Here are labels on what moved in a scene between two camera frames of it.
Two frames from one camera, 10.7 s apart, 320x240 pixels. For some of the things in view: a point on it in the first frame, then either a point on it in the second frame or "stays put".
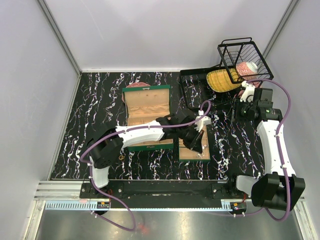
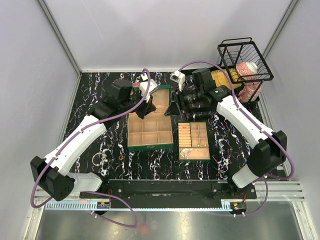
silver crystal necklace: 200,155 to 185,152
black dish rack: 241,58 stays put
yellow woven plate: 218,81 stays put
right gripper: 237,105 to 177,104
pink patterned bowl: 247,70 stays put
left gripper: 197,146 to 148,107
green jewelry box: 145,105 stays put
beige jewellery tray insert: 185,154 stays put
